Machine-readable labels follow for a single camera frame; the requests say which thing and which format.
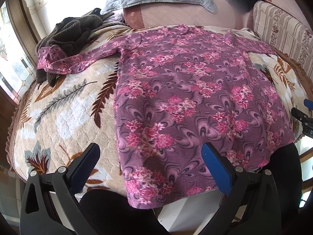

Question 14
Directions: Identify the purple floral shirt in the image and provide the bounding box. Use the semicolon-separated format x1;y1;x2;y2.
38;25;294;209

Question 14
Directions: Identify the cream leaf-pattern blanket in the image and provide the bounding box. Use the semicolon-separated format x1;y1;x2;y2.
6;26;312;197

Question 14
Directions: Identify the striped floral cushion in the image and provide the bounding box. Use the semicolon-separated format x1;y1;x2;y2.
253;1;312;78

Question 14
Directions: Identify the dark grey knitted garment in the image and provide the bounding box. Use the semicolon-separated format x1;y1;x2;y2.
35;7;115;87

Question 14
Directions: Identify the wooden window frame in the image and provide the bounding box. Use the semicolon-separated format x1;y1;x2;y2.
0;0;40;133

